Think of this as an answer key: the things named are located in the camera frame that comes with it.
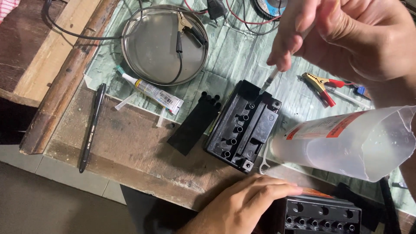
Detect person's right hand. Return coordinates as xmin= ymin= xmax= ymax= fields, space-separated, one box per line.
xmin=266 ymin=0 xmax=416 ymax=88

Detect person's left hand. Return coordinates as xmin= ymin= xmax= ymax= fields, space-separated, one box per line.
xmin=201 ymin=174 xmax=303 ymax=234

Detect clear plastic syringe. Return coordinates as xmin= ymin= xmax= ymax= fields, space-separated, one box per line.
xmin=258 ymin=66 xmax=282 ymax=96

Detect black disc with blue label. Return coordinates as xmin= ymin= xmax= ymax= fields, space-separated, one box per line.
xmin=253 ymin=0 xmax=288 ymax=21

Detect pale green table cover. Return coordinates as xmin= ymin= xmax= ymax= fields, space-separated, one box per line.
xmin=84 ymin=0 xmax=416 ymax=216

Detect black battery with orange label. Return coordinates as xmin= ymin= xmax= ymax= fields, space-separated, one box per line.
xmin=284 ymin=188 xmax=362 ymax=234

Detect open black battery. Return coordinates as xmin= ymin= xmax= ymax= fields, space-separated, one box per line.
xmin=205 ymin=80 xmax=283 ymax=173

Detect cut clear plastic bottle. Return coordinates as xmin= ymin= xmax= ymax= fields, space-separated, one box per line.
xmin=259 ymin=105 xmax=416 ymax=183

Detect black power plug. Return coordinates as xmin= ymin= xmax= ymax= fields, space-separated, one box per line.
xmin=207 ymin=0 xmax=229 ymax=26

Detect white thin plastic stick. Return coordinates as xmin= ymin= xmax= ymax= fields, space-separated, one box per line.
xmin=325 ymin=86 xmax=371 ymax=110

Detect small blue plastic piece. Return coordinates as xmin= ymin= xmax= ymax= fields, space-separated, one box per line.
xmin=354 ymin=86 xmax=372 ymax=100

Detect black battery cap strip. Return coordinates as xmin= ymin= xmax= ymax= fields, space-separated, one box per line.
xmin=166 ymin=91 xmax=222 ymax=156

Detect person's dark trousers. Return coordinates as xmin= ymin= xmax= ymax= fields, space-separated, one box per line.
xmin=120 ymin=185 xmax=199 ymax=234

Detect round metal tray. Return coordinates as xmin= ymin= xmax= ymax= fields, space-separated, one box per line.
xmin=121 ymin=5 xmax=209 ymax=86

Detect white glue tube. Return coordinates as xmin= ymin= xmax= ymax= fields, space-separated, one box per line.
xmin=116 ymin=66 xmax=184 ymax=115

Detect clear plastic tube cap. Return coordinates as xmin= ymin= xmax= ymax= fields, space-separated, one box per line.
xmin=114 ymin=92 xmax=138 ymax=111
xmin=156 ymin=107 xmax=166 ymax=128

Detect black pen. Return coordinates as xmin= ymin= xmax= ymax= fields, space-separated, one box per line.
xmin=79 ymin=83 xmax=107 ymax=174

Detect wooden plank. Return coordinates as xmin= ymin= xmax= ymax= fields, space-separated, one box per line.
xmin=13 ymin=0 xmax=121 ymax=155

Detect red and white cloth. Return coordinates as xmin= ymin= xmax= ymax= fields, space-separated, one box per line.
xmin=0 ymin=0 xmax=21 ymax=25

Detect thin black wire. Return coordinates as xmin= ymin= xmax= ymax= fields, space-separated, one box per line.
xmin=242 ymin=0 xmax=281 ymax=36

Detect red-handled alligator clip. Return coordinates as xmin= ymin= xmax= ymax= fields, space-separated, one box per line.
xmin=301 ymin=72 xmax=347 ymax=108

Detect black-handled alligator clip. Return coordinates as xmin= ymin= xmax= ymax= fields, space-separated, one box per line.
xmin=169 ymin=12 xmax=208 ymax=84

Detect long black cable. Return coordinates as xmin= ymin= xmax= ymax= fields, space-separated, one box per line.
xmin=44 ymin=0 xmax=208 ymax=41

